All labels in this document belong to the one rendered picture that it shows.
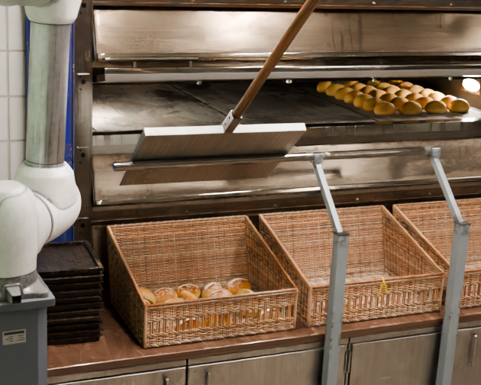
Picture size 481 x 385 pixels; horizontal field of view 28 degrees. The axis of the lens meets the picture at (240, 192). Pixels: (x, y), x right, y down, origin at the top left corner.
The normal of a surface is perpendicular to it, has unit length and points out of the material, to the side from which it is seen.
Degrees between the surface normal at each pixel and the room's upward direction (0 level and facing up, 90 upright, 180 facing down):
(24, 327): 90
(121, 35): 70
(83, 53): 90
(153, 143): 140
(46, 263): 0
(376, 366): 92
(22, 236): 88
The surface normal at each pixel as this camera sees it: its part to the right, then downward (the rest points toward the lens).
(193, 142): 0.21, 0.91
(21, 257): 0.66, 0.28
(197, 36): 0.36, -0.07
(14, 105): 0.38, 0.27
